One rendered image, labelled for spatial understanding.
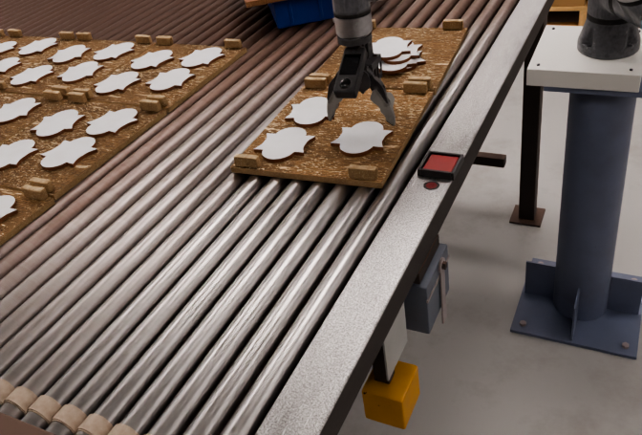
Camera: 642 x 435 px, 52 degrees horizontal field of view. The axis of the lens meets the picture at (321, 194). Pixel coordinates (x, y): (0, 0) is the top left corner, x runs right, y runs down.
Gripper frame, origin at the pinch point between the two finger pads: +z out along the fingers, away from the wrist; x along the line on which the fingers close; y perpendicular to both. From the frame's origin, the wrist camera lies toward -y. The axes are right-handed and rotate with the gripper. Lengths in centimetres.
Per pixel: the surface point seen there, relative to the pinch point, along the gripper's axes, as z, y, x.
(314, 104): 2.5, 13.3, 16.9
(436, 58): 3.0, 44.8, -5.5
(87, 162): 4, -20, 62
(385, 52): -0.9, 39.0, 6.6
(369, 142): 2.7, -2.5, -2.6
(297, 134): 2.7, -1.3, 15.1
